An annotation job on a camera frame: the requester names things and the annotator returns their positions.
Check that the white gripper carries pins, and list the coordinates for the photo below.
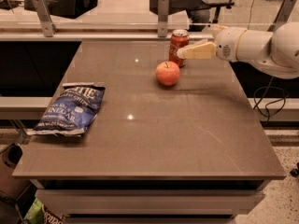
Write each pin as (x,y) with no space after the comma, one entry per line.
(226,45)

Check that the red coke can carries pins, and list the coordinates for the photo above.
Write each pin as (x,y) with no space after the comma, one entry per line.
(179,39)

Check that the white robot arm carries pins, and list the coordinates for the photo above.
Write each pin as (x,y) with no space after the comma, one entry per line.
(273,53)

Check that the blue chip bag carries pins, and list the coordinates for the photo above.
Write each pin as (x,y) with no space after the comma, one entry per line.
(73,110)

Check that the dark snack bag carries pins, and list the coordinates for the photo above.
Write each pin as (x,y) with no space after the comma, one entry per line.
(50,218)

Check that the green snack bag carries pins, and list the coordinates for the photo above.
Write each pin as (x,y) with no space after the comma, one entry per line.
(35,213)

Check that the red apple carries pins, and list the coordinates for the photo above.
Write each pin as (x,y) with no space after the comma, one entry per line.
(167,73)

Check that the grey drawer cabinet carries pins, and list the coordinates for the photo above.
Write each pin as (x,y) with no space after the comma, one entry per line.
(149,206)

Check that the brown bin with hole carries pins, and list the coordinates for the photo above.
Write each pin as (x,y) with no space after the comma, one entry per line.
(11,188)

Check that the middle metal rail bracket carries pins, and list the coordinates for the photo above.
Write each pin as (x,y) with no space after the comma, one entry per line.
(163,7)

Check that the metal rail bracket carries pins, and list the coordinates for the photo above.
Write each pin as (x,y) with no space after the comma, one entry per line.
(42,11)
(283,15)
(163,7)

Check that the right metal rail bracket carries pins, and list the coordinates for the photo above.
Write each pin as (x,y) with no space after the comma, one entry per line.
(283,15)

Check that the left metal rail bracket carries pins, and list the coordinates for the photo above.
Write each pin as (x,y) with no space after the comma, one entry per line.
(42,11)

